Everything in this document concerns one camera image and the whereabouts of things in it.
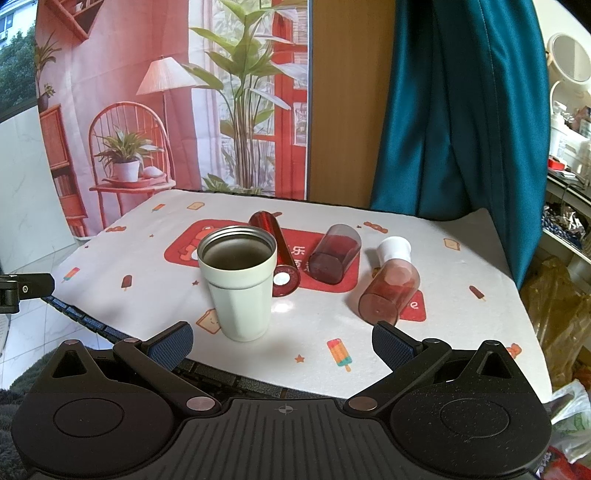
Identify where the white plastic container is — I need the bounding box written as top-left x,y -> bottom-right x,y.
549,102 -> 591,172

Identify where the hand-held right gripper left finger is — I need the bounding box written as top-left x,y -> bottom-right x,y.
50,322 -> 222,413

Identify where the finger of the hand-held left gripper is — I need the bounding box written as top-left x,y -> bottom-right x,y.
0,272 -> 57,315

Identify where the slim red cylinder cup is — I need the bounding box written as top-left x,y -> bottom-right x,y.
249,211 -> 301,298

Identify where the round white vanity mirror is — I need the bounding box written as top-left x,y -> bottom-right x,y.
546,33 -> 591,121

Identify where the printed white tablecloth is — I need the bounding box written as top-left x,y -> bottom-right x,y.
41,188 -> 553,403

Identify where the window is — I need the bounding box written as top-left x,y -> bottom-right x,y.
0,0 -> 40,121

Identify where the white cup with metal rim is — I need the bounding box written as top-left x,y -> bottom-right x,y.
197,226 -> 278,343

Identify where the dark red translucent cup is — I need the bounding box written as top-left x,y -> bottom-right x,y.
308,224 -> 363,285

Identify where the yellow plastic bag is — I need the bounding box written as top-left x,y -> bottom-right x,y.
519,256 -> 591,389

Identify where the grey fluffy rug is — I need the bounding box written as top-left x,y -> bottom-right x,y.
0,350 -> 57,480

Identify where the cluttered shelf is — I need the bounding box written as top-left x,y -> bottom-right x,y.
539,168 -> 591,260

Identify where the white plastic bag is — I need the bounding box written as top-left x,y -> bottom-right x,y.
545,378 -> 591,463

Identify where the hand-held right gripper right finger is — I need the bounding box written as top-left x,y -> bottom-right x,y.
343,321 -> 511,413

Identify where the teal curtain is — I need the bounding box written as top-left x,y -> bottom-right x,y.
369,0 -> 553,292

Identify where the wooden cabinet panel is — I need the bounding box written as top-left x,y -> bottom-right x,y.
307,0 -> 403,207

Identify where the printed room wall tapestry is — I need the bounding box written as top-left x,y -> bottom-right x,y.
34,0 -> 310,239

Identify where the translucent red cup white lid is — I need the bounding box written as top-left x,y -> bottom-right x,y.
359,236 -> 421,324

